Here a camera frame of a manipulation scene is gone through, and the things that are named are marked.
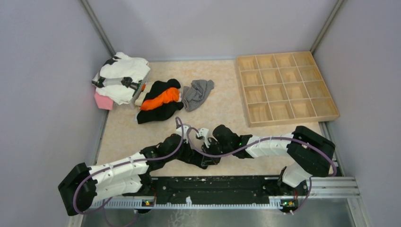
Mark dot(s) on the grey striped underwear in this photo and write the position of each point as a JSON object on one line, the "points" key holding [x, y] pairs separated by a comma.
{"points": [[196, 94]]}

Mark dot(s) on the orange underwear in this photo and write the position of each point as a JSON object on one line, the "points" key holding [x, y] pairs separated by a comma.
{"points": [[172, 94]]}

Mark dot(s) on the black metal base rail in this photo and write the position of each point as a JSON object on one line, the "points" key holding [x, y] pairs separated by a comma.
{"points": [[234, 193]]}

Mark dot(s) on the white black clothes pile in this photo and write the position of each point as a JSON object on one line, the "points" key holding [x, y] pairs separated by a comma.
{"points": [[120, 77]]}

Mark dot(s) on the pink cloth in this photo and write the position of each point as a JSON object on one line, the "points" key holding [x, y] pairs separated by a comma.
{"points": [[103, 102]]}

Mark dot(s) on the black boxer underwear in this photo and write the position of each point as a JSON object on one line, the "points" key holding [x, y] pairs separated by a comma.
{"points": [[192, 157]]}

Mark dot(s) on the white perforated basket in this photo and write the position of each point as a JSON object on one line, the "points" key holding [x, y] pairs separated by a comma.
{"points": [[131, 104]]}

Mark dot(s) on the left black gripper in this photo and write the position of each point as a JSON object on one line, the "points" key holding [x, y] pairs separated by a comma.
{"points": [[185, 145]]}

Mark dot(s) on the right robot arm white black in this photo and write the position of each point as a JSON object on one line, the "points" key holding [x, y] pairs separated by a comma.
{"points": [[312, 154]]}

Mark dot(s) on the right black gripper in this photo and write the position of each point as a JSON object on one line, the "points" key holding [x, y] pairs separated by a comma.
{"points": [[207, 146]]}

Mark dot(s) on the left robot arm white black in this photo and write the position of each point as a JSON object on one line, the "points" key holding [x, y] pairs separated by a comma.
{"points": [[85, 185]]}

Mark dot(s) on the wooden compartment tray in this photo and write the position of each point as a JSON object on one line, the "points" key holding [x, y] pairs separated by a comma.
{"points": [[283, 88]]}

